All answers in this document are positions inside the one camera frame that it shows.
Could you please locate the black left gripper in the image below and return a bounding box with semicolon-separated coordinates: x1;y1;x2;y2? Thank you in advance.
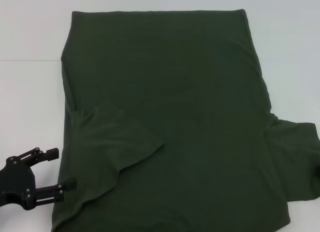
0;147;78;210

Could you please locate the dark green t-shirt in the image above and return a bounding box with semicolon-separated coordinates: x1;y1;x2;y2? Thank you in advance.
51;8;320;232

